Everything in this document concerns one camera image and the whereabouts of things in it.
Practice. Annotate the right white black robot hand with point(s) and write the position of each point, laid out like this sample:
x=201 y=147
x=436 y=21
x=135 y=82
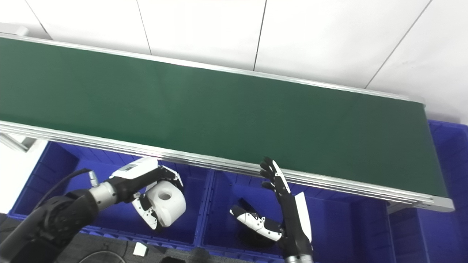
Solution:
x=294 y=223

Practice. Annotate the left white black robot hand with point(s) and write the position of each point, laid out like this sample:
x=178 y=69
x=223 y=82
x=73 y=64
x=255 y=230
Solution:
x=133 y=171

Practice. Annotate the white cylindrical part with hole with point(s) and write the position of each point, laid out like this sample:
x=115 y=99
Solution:
x=172 y=208

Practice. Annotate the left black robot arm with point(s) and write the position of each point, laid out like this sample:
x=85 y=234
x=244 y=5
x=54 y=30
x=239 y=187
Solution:
x=58 y=219

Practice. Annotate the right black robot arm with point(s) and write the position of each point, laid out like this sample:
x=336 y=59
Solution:
x=299 y=259

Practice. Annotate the blue plastic bin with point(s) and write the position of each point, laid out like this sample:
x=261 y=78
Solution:
x=449 y=164
x=55 y=171
x=340 y=226

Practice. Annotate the aluminium conveyor support leg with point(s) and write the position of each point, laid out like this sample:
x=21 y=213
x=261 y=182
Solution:
x=14 y=142

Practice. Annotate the grey box behind conveyor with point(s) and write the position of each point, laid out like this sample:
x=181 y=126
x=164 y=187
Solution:
x=12 y=30

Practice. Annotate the small white box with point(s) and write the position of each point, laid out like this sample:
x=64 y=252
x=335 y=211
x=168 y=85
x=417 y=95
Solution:
x=140 y=249

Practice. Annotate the black floor object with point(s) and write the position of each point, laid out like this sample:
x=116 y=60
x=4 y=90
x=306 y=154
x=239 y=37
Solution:
x=172 y=260

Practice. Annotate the green conveyor belt aluminium frame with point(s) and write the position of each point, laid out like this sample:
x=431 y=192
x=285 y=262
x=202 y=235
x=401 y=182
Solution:
x=219 y=113

